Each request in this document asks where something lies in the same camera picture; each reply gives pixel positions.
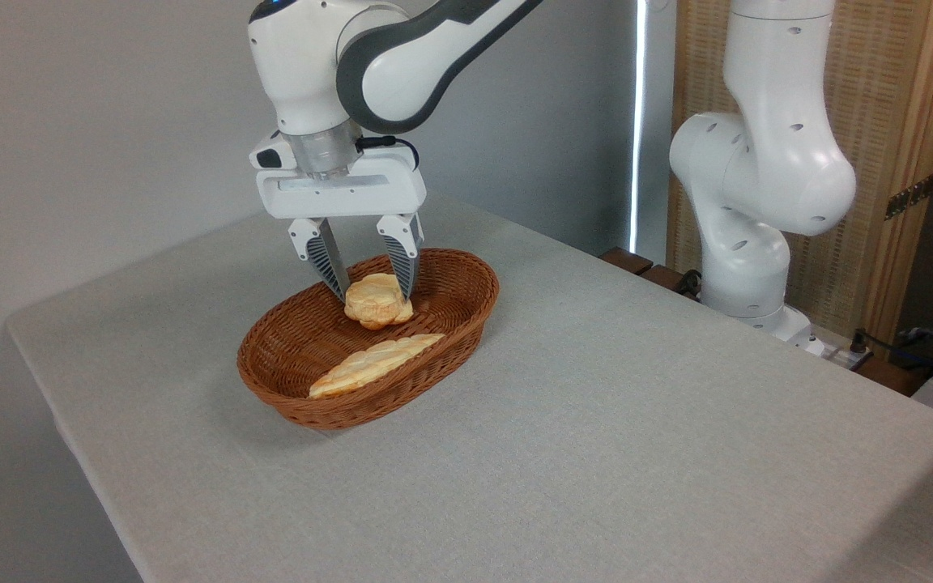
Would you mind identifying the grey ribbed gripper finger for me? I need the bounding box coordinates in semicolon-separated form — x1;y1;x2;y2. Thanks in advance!
288;217;351;302
377;213;424;302

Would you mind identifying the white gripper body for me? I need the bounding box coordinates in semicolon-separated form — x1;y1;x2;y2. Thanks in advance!
254;150;427;221

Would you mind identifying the round bread roll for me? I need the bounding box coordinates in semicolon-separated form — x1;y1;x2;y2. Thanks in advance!
343;273;415;330

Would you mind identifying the long braided bread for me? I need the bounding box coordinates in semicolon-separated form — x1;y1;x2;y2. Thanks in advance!
309;334;446;400

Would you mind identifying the brown wicker basket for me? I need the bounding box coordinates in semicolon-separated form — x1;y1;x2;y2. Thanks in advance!
236;248;501;430

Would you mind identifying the dark wooden base board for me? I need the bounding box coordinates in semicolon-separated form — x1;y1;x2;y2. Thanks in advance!
599;247;933;398

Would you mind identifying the grey tablecloth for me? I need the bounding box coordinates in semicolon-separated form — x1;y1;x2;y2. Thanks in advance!
5;190;933;583

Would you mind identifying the dark metal screen hinge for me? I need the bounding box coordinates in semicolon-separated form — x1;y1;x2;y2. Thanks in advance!
885;174;933;221

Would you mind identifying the wooden rattan folding screen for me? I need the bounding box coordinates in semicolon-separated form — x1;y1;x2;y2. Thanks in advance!
669;0;933;349

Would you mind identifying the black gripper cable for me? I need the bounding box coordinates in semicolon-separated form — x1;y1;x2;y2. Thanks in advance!
356;135;420;171

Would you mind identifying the black plug and cable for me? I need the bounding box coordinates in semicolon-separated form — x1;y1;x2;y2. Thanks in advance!
850;327;933;375

